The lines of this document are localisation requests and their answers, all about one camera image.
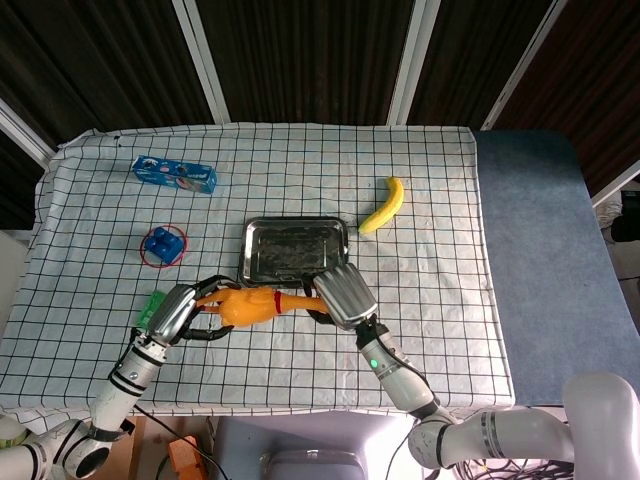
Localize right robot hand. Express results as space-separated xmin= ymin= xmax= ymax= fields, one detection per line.
xmin=301 ymin=262 xmax=378 ymax=330

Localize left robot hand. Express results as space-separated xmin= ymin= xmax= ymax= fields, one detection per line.
xmin=145 ymin=274 xmax=241 ymax=347

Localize yellow rubber chicken toy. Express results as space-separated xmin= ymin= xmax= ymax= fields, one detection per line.
xmin=197 ymin=286 xmax=326 ymax=329

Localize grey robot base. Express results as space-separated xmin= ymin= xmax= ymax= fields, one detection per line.
xmin=207 ymin=414 xmax=425 ymax=480

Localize blue toy block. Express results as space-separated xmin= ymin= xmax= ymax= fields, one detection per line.
xmin=143 ymin=226 xmax=183 ymax=264

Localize dark metal tray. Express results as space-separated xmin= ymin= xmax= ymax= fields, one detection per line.
xmin=238 ymin=215 xmax=351 ymax=290

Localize green packet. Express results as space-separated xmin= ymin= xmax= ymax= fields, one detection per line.
xmin=135 ymin=290 xmax=167 ymax=329

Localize yellow banana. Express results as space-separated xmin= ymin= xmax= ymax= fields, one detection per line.
xmin=357 ymin=175 xmax=405 ymax=236

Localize blue snack box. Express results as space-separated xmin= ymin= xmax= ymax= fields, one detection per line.
xmin=131 ymin=155 xmax=219 ymax=197

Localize checkered white tablecloth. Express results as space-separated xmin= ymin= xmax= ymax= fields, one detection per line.
xmin=0 ymin=122 xmax=516 ymax=426

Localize orange box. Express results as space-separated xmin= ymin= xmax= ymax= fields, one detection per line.
xmin=167 ymin=435 xmax=206 ymax=480

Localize blue grey side table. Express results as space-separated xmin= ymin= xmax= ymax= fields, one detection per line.
xmin=473 ymin=129 xmax=640 ymax=406

